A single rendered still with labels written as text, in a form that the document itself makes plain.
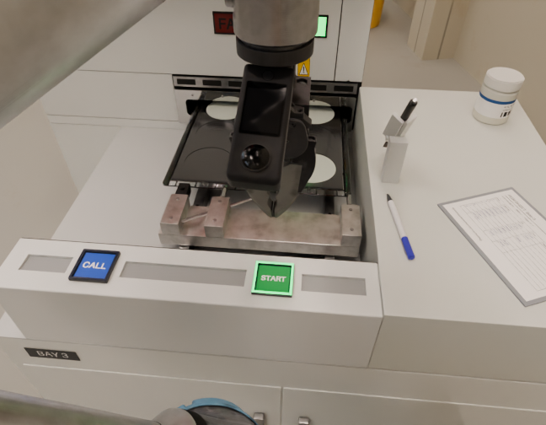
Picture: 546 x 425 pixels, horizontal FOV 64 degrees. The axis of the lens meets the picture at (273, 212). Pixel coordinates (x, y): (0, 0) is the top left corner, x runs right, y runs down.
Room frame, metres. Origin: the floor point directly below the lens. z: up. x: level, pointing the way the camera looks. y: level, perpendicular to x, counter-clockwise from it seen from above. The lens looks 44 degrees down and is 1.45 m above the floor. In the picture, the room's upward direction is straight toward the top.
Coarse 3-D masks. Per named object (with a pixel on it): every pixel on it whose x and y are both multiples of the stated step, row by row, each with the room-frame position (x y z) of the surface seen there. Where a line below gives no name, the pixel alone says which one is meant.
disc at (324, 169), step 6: (318, 156) 0.76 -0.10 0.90; (324, 156) 0.76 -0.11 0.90; (318, 162) 0.73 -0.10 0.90; (324, 162) 0.73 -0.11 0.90; (330, 162) 0.73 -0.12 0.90; (318, 168) 0.71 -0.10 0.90; (324, 168) 0.71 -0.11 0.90; (330, 168) 0.71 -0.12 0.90; (318, 174) 0.70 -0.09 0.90; (324, 174) 0.70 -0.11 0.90; (330, 174) 0.70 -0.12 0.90; (312, 180) 0.67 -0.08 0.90; (318, 180) 0.67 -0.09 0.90; (324, 180) 0.67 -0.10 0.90
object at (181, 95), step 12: (180, 96) 0.97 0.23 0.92; (192, 96) 0.97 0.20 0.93; (204, 96) 0.96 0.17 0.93; (216, 96) 0.96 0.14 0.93; (228, 96) 0.96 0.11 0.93; (312, 96) 0.94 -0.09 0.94; (324, 96) 0.94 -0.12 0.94; (336, 96) 0.94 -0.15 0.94; (348, 96) 0.94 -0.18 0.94; (180, 108) 0.97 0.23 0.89; (180, 120) 0.97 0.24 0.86; (348, 120) 0.94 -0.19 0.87
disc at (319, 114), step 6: (312, 108) 0.95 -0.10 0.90; (318, 108) 0.95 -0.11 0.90; (324, 108) 0.95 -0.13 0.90; (330, 108) 0.95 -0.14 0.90; (312, 114) 0.93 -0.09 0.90; (318, 114) 0.93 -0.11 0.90; (324, 114) 0.93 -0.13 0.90; (330, 114) 0.93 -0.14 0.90; (312, 120) 0.90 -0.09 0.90; (318, 120) 0.90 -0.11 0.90; (324, 120) 0.90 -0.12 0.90
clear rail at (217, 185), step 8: (168, 184) 0.66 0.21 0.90; (176, 184) 0.66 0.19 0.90; (192, 184) 0.66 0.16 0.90; (200, 184) 0.66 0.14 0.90; (208, 184) 0.66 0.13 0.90; (216, 184) 0.66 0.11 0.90; (224, 184) 0.66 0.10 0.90; (272, 192) 0.65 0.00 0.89; (304, 192) 0.64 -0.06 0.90; (312, 192) 0.64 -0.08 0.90; (320, 192) 0.64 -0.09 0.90; (328, 192) 0.64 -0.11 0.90; (336, 192) 0.64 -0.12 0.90; (344, 192) 0.64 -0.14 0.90
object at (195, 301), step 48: (48, 240) 0.46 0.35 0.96; (0, 288) 0.37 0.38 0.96; (48, 288) 0.36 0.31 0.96; (96, 288) 0.36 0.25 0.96; (144, 288) 0.36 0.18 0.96; (192, 288) 0.36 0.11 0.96; (240, 288) 0.36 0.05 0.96; (336, 288) 0.37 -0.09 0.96; (48, 336) 0.37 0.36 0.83; (96, 336) 0.36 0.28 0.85; (144, 336) 0.35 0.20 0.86; (192, 336) 0.34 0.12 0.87; (240, 336) 0.34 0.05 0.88; (288, 336) 0.33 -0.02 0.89; (336, 336) 0.32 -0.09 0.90
